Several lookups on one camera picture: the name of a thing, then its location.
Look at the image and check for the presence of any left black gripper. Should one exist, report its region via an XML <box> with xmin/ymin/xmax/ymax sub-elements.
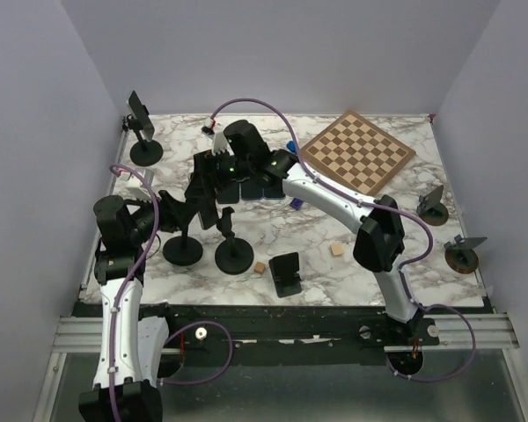
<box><xmin>129</xmin><ymin>188</ymin><xmax>202</xmax><ymax>244</ymax></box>

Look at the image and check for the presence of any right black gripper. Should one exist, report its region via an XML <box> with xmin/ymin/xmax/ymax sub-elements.
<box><xmin>183</xmin><ymin>148</ymin><xmax>253</xmax><ymax>200</ymax></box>

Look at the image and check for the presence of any round stand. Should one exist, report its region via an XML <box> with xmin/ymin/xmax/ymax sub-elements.
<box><xmin>444</xmin><ymin>235</ymin><xmax>488</xmax><ymax>274</ymax></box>
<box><xmin>215</xmin><ymin>207</ymin><xmax>254</xmax><ymax>275</ymax></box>
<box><xmin>124</xmin><ymin>114</ymin><xmax>164</xmax><ymax>167</ymax></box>
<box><xmin>416</xmin><ymin>185</ymin><xmax>450</xmax><ymax>226</ymax></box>
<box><xmin>160</xmin><ymin>222</ymin><xmax>203</xmax><ymax>266</ymax></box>

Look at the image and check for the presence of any black phone blue edge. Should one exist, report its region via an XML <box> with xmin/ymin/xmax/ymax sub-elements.
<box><xmin>263</xmin><ymin>185</ymin><xmax>286</xmax><ymax>200</ymax></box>

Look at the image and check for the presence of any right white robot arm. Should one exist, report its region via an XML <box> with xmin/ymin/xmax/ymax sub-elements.
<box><xmin>185</xmin><ymin>118</ymin><xmax>421</xmax><ymax>345</ymax></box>

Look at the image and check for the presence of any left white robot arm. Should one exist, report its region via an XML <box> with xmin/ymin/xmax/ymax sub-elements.
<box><xmin>78</xmin><ymin>191</ymin><xmax>197</xmax><ymax>421</ymax></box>

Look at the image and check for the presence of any black folding phone stand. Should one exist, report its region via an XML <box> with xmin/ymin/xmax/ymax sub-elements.
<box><xmin>268</xmin><ymin>252</ymin><xmax>302</xmax><ymax>298</ymax></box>

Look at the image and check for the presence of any purple lego brick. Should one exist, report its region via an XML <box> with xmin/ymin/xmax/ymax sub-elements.
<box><xmin>290</xmin><ymin>198</ymin><xmax>304</xmax><ymax>210</ymax></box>

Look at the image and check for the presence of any brown wooden cube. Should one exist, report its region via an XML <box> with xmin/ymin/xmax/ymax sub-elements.
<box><xmin>254</xmin><ymin>262</ymin><xmax>265</xmax><ymax>274</ymax></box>

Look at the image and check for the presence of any blue plastic cap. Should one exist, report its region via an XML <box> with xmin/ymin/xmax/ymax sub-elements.
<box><xmin>286</xmin><ymin>141</ymin><xmax>297</xmax><ymax>154</ymax></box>

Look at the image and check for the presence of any light wooden cube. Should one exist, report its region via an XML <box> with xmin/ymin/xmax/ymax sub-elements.
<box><xmin>330</xmin><ymin>243</ymin><xmax>344</xmax><ymax>257</ymax></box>

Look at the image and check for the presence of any wooden chessboard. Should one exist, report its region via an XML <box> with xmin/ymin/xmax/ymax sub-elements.
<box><xmin>301</xmin><ymin>111</ymin><xmax>415</xmax><ymax>196</ymax></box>

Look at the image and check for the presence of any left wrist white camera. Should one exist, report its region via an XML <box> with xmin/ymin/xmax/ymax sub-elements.
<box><xmin>120</xmin><ymin>168</ymin><xmax>154</xmax><ymax>200</ymax></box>

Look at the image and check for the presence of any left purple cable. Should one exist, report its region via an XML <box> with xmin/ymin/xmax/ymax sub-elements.
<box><xmin>107</xmin><ymin>163</ymin><xmax>235</xmax><ymax>422</ymax></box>

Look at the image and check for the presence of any purple cable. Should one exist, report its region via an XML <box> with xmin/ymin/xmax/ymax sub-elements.
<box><xmin>107</xmin><ymin>163</ymin><xmax>235</xmax><ymax>422</ymax></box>
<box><xmin>209</xmin><ymin>97</ymin><xmax>475</xmax><ymax>382</ymax></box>

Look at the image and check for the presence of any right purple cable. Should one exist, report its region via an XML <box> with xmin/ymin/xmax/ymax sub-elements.
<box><xmin>209</xmin><ymin>97</ymin><xmax>475</xmax><ymax>382</ymax></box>

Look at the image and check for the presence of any aluminium extrusion rail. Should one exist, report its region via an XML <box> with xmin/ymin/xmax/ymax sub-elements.
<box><xmin>53</xmin><ymin>314</ymin><xmax>520</xmax><ymax>353</ymax></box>

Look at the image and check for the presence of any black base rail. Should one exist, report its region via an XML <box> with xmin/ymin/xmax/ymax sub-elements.
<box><xmin>72</xmin><ymin>302</ymin><xmax>441</xmax><ymax>368</ymax></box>

